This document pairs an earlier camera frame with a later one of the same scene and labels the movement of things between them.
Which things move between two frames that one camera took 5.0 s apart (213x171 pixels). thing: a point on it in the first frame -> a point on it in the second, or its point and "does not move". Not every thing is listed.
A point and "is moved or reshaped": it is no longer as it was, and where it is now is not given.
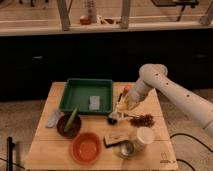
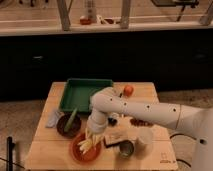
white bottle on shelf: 91,11 does not move
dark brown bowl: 73,128 does not move
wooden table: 138,139 does not move
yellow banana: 122,106 is moved or reshaped
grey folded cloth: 53,118 does not move
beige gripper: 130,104 -> 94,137
